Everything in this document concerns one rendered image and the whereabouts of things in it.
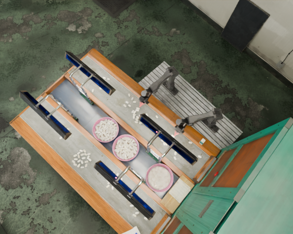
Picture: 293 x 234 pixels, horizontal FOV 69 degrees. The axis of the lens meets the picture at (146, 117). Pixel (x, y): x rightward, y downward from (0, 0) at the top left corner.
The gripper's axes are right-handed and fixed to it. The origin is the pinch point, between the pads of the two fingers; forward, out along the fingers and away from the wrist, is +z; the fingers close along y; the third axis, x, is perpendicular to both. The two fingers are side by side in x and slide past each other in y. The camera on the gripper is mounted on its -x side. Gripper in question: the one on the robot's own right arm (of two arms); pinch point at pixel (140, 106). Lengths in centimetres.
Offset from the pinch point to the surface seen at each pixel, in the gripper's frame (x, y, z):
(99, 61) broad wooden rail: 10, -73, -5
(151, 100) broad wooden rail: 13.9, 3.1, -8.0
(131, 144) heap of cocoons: -15.4, 19.1, 31.5
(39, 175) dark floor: -24, -55, 157
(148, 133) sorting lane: -2.1, 24.0, 15.6
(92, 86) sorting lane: -4, -57, 17
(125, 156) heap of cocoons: -24, 23, 41
